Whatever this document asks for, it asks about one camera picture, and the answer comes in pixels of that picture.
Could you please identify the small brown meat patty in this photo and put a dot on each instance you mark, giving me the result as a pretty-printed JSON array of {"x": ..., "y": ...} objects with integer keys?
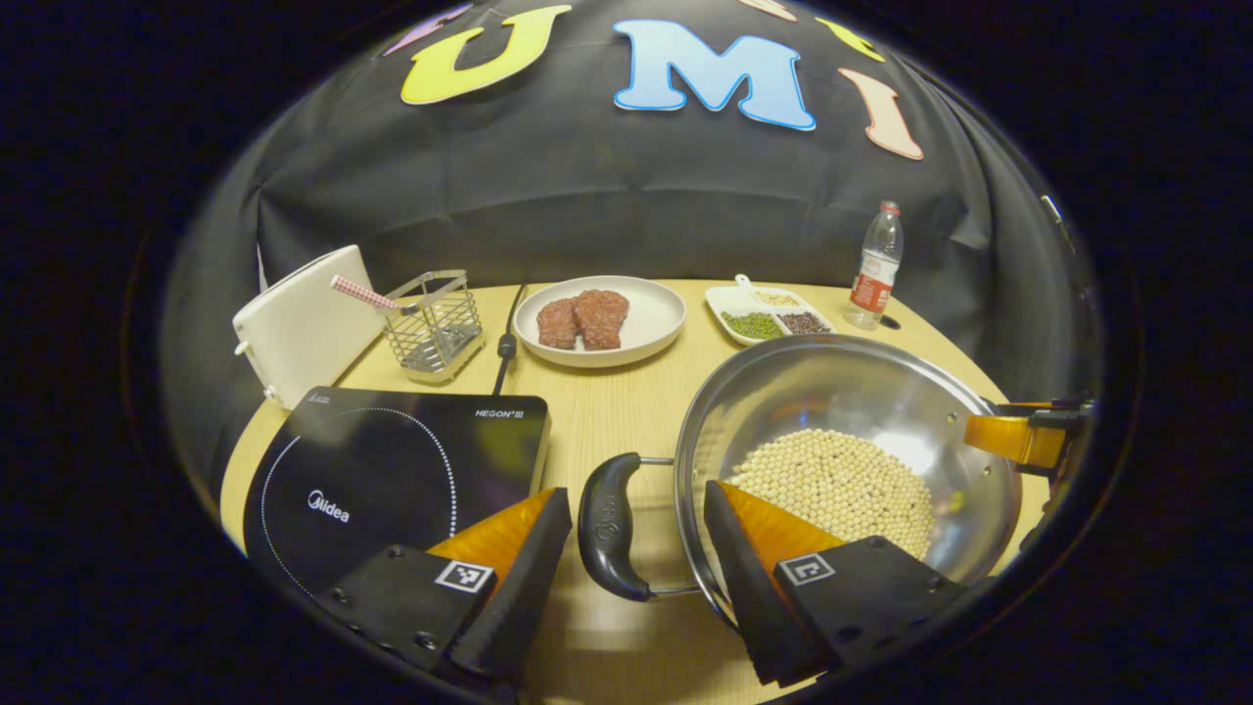
[{"x": 557, "y": 323}]

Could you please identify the clear plastic water bottle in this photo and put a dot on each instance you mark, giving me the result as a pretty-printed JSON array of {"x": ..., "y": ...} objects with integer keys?
[{"x": 873, "y": 279}]

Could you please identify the white round plate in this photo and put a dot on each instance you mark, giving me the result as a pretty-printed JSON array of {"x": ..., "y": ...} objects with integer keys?
[{"x": 656, "y": 313}]

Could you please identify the large brown meat patty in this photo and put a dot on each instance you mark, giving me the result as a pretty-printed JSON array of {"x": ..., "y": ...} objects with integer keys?
[{"x": 601, "y": 318}]

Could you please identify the stainless steel pot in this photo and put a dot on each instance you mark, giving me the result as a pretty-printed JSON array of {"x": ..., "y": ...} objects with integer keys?
[{"x": 832, "y": 392}]

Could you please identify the small white spoon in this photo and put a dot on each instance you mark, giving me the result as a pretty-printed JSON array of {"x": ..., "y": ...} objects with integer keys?
[{"x": 751, "y": 290}]

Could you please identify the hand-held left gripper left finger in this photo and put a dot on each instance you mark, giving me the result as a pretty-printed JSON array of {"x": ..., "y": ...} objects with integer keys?
[{"x": 519, "y": 587}]

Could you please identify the black induction cooktop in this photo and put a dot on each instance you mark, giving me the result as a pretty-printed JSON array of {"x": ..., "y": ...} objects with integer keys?
[{"x": 392, "y": 460}]

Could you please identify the white divided bean dish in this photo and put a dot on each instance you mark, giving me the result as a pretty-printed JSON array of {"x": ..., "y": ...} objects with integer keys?
[{"x": 724, "y": 302}]

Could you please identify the black backdrop cloth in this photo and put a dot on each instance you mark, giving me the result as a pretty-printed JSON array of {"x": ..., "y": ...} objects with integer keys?
[{"x": 587, "y": 196}]

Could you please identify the red checked stick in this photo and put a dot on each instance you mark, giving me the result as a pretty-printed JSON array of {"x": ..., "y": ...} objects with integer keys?
[{"x": 362, "y": 293}]

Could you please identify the pile of soybeans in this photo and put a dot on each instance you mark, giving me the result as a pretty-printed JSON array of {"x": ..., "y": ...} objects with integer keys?
[{"x": 842, "y": 480}]

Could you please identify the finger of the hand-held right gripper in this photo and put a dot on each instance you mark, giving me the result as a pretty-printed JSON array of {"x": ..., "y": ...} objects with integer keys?
[{"x": 1018, "y": 441}]

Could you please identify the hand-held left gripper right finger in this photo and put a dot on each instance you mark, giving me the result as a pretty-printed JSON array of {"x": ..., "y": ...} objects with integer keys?
[{"x": 749, "y": 587}]

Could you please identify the white toaster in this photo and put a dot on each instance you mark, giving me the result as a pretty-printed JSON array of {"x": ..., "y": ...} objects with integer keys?
[{"x": 303, "y": 323}]

